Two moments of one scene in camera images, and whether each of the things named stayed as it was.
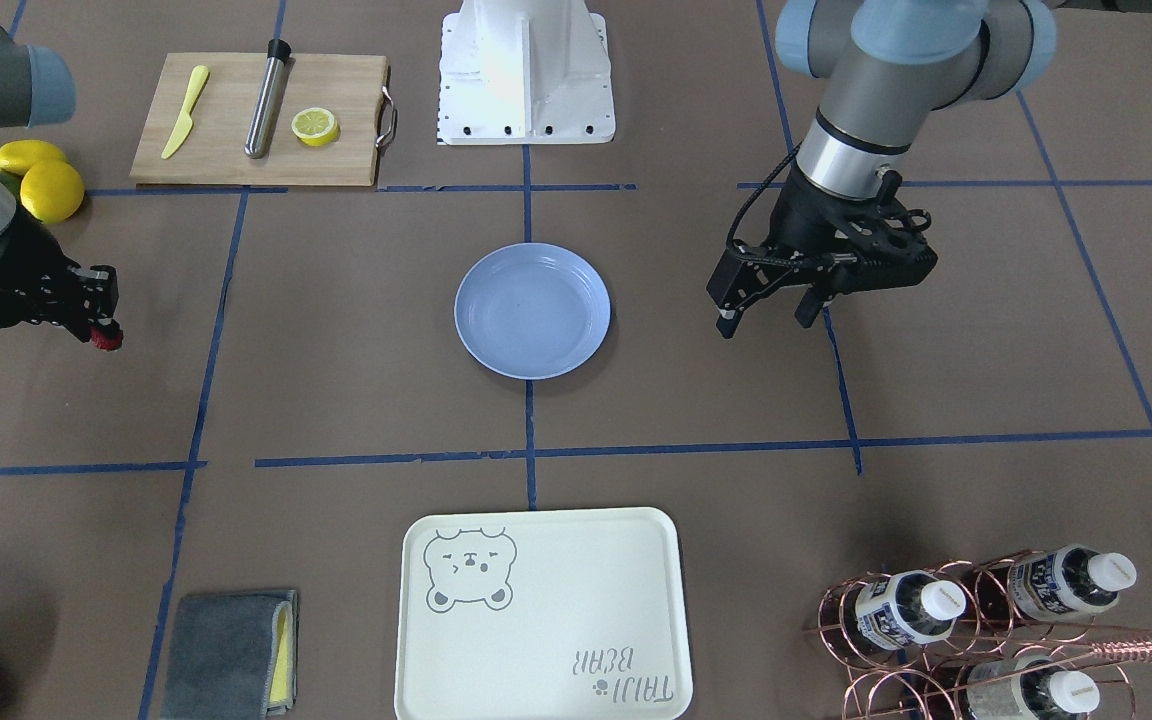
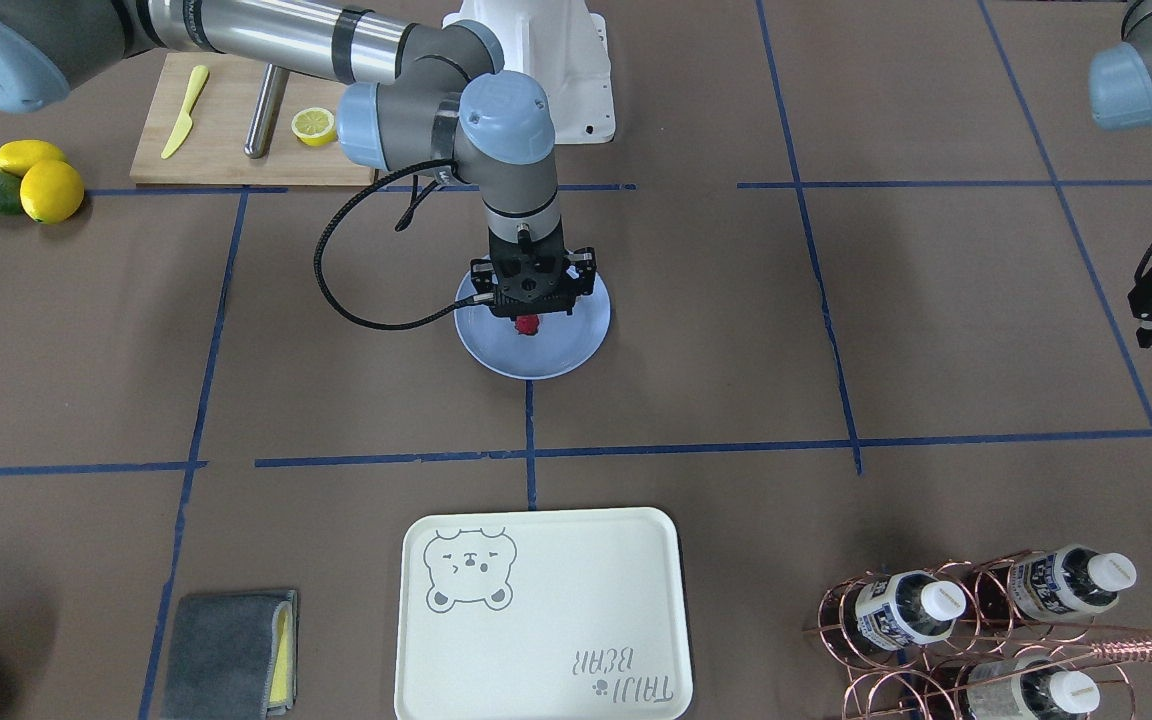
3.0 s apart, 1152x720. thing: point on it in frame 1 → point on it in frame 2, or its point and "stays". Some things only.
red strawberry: (106, 338) → (527, 324)
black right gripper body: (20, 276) → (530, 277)
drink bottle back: (909, 608) stays
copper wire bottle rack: (996, 637) stays
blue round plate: (532, 311) stays
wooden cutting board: (332, 116) stays
